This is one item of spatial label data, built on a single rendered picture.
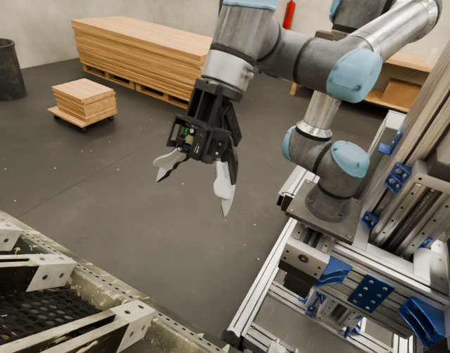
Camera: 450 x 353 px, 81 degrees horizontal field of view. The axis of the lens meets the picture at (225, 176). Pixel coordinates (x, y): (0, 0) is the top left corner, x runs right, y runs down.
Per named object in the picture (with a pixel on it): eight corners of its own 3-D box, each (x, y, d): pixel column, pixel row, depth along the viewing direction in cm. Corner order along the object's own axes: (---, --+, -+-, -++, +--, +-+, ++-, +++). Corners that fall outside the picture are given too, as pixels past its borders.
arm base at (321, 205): (311, 186, 101) (319, 165, 94) (352, 203, 95) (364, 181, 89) (298, 209, 90) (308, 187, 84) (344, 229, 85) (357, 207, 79)
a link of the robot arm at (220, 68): (221, 61, 46) (263, 73, 43) (212, 87, 47) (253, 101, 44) (199, 45, 39) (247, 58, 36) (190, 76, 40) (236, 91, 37)
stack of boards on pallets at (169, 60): (234, 94, 446) (240, 44, 398) (198, 115, 372) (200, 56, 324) (127, 60, 531) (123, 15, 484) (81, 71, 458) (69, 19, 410)
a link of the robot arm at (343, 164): (346, 202, 80) (366, 166, 72) (308, 180, 87) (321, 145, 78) (362, 186, 87) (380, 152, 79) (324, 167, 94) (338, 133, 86)
